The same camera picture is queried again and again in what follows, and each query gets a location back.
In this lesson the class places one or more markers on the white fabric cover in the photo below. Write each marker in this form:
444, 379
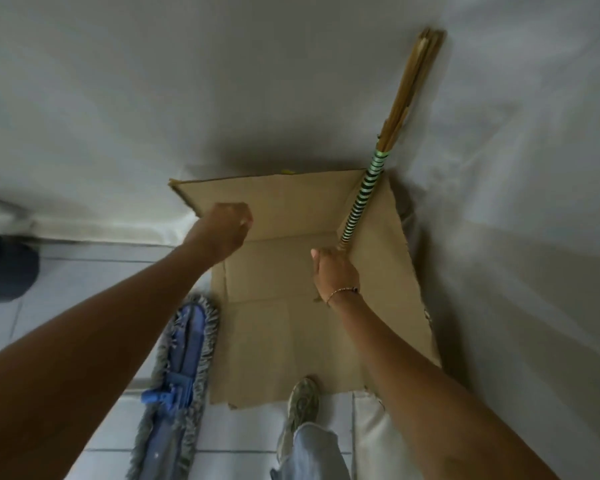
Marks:
505, 194

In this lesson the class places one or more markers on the grey sneaker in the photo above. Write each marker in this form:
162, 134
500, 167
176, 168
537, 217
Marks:
302, 399

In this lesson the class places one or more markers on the light denim trouser leg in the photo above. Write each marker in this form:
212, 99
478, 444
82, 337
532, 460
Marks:
312, 454

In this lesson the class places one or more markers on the person's left forearm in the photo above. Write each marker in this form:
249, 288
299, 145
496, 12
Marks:
95, 344

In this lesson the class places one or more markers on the dark round bin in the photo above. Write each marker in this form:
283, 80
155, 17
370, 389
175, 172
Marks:
7, 267

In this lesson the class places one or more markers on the brown cardboard sheet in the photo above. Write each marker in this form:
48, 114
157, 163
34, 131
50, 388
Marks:
280, 314

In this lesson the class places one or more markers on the person's left fingers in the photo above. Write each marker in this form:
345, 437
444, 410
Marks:
237, 213

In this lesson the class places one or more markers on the person's left hand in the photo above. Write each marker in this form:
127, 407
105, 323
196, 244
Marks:
220, 229

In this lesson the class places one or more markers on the person's right hand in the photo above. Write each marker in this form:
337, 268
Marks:
336, 274

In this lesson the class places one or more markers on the person's right forearm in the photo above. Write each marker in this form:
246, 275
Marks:
420, 389

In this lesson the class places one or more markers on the blue flat mop head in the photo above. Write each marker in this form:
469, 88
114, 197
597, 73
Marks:
182, 374

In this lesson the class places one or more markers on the person's right thumb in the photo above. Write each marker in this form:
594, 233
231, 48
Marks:
316, 262

